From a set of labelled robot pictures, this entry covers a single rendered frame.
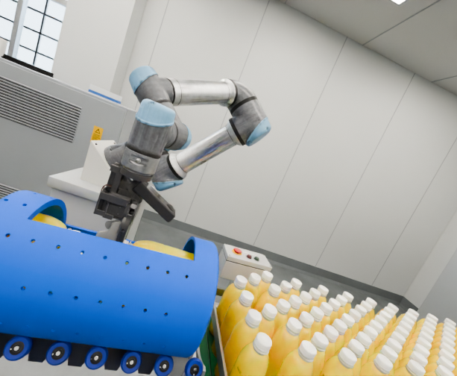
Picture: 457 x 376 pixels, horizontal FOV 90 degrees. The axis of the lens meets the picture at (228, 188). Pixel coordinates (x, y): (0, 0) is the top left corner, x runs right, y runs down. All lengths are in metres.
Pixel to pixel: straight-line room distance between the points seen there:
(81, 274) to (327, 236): 3.87
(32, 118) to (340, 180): 3.75
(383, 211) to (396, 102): 1.67
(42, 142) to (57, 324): 2.01
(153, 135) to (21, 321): 0.42
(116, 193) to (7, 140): 2.11
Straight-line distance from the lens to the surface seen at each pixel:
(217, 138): 0.90
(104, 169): 1.03
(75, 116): 2.33
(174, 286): 0.54
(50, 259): 0.55
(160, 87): 0.65
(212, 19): 3.63
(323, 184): 3.84
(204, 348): 0.86
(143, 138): 0.51
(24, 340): 0.70
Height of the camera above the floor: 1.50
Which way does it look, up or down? 10 degrees down
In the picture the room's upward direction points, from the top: 22 degrees clockwise
